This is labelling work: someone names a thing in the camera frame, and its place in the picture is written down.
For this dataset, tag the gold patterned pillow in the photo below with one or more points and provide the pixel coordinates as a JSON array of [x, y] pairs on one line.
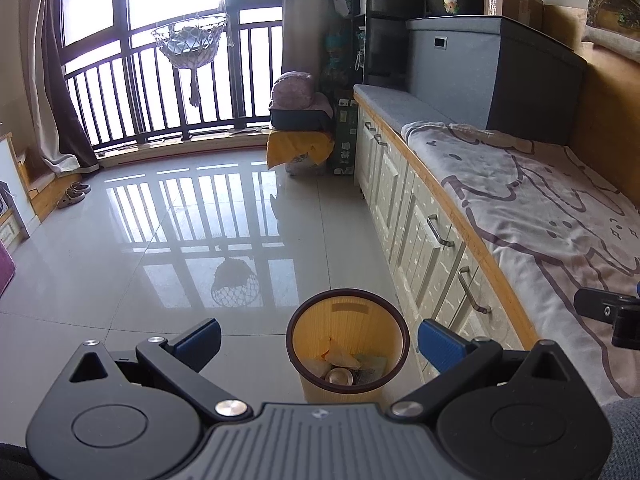
[[615, 5]]

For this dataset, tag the pink cushion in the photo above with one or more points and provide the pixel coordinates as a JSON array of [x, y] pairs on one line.
[[292, 90]]

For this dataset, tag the grey green wrapper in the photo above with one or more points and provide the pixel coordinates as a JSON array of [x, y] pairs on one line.
[[372, 364]]

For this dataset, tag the wooden step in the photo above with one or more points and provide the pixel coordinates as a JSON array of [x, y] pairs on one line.
[[47, 195]]

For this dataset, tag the beige crumpled paper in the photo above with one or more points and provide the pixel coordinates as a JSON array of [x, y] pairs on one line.
[[342, 357]]

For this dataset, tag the brown curtain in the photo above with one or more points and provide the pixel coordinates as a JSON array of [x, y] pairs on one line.
[[70, 125]]

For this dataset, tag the grey fabric storage box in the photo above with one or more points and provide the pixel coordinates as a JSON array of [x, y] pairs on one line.
[[450, 70]]

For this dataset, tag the green cardboard box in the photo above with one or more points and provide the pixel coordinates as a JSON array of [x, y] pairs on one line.
[[344, 140]]

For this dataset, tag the white wooden furniture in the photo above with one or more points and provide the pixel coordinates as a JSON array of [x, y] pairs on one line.
[[10, 170]]

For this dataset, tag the round wood-look trash bin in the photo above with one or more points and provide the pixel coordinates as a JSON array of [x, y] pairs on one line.
[[350, 321]]

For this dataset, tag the printed blanket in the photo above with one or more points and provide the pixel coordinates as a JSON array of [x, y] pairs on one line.
[[525, 200]]

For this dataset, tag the beige curtain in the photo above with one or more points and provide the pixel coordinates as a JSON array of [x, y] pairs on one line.
[[35, 60]]

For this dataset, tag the purple mat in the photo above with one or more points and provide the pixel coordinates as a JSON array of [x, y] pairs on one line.
[[6, 270]]

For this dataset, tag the silver drink can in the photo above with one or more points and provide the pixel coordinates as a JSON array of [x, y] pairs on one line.
[[340, 376]]

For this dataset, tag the white embossed cabinet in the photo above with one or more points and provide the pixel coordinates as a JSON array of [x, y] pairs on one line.
[[395, 185]]

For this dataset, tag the yellow cloth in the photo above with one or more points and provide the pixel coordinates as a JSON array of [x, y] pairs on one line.
[[295, 145]]

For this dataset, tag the black window railing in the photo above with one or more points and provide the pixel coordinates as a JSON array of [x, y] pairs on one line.
[[255, 25]]

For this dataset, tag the teal plastic package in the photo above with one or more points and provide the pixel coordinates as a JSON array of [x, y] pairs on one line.
[[340, 60]]

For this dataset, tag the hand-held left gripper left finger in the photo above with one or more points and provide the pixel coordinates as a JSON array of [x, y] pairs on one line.
[[200, 342]]

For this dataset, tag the brown cardboard box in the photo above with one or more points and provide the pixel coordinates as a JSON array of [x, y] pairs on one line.
[[520, 2]]

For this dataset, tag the wooden bed frame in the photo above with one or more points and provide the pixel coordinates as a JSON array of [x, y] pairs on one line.
[[605, 135]]

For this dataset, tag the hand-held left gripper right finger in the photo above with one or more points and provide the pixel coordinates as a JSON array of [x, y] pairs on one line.
[[440, 345]]

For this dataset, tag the grey bench cushion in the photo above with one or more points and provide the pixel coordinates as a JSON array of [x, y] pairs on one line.
[[395, 105]]

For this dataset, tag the hanging net basket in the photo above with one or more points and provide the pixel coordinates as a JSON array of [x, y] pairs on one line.
[[187, 42]]

